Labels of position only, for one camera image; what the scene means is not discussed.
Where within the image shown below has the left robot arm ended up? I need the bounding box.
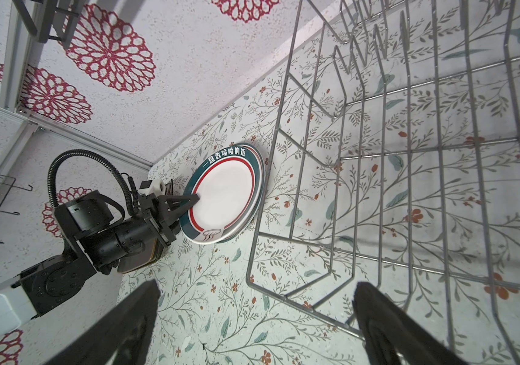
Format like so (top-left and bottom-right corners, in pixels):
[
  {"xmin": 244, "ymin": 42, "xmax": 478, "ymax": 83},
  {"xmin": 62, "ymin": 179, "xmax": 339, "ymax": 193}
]
[{"xmin": 0, "ymin": 191, "xmax": 199, "ymax": 337}]

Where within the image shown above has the grey wall shelf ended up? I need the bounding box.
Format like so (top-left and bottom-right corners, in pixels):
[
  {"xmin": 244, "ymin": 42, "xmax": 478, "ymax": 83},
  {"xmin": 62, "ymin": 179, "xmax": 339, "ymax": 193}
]
[{"xmin": 12, "ymin": 0, "xmax": 87, "ymax": 50}]

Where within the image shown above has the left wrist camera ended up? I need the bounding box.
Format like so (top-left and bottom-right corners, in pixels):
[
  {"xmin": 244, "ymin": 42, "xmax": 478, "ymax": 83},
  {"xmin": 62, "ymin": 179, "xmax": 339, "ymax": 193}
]
[{"xmin": 138, "ymin": 179, "xmax": 173, "ymax": 196}]

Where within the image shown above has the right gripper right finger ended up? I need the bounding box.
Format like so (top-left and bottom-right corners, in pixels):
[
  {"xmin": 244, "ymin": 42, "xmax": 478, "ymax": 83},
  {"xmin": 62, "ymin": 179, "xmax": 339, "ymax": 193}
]
[{"xmin": 353, "ymin": 281, "xmax": 465, "ymax": 364}]

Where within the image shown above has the wire dish rack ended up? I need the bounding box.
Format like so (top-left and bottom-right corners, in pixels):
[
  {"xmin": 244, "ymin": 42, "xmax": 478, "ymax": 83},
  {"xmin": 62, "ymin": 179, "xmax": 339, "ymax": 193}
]
[{"xmin": 247, "ymin": 1, "xmax": 520, "ymax": 364}]

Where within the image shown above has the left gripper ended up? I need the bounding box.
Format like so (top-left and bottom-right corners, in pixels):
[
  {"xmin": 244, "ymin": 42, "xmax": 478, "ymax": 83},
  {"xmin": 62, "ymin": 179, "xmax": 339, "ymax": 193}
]
[{"xmin": 138, "ymin": 193, "xmax": 200, "ymax": 249}]

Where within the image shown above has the white round plate front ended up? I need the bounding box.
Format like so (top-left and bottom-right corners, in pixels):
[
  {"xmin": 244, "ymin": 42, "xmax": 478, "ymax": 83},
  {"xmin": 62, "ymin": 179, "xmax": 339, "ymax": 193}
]
[{"xmin": 180, "ymin": 143, "xmax": 265, "ymax": 245}]

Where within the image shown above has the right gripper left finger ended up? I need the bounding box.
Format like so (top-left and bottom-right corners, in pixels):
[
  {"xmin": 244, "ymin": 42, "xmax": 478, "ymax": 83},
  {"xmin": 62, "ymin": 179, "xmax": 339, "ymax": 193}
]
[{"xmin": 47, "ymin": 280, "xmax": 161, "ymax": 364}]

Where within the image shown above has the black plate with gold rim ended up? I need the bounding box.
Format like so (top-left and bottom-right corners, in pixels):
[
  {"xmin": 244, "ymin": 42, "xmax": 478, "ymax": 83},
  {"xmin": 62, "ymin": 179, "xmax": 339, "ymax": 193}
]
[{"xmin": 117, "ymin": 239, "xmax": 166, "ymax": 274}]

